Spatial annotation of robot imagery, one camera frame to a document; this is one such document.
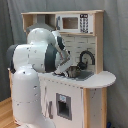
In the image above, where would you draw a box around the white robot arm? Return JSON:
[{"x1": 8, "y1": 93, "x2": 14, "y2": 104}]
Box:
[{"x1": 7, "y1": 28, "x2": 72, "y2": 128}]

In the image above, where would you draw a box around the toy microwave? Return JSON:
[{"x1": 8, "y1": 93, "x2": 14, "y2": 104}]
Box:
[{"x1": 56, "y1": 14, "x2": 94, "y2": 34}]

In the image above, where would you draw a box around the grey toy sink basin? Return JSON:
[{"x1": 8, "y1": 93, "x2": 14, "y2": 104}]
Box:
[{"x1": 53, "y1": 68, "x2": 95, "y2": 82}]

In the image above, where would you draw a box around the grey range hood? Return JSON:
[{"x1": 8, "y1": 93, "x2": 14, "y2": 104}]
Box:
[{"x1": 26, "y1": 14, "x2": 55, "y2": 32}]

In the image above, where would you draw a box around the wooden toy kitchen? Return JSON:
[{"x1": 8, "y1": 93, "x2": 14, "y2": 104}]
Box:
[{"x1": 22, "y1": 10, "x2": 116, "y2": 128}]

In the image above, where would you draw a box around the black toy faucet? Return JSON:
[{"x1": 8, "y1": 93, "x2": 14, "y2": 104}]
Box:
[{"x1": 76, "y1": 50, "x2": 96, "y2": 71}]

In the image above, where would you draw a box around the small metal pot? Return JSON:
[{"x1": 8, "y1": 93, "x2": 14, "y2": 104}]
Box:
[{"x1": 67, "y1": 66, "x2": 81, "y2": 78}]

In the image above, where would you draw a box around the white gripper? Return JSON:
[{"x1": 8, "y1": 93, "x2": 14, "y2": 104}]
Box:
[{"x1": 55, "y1": 50, "x2": 72, "y2": 74}]

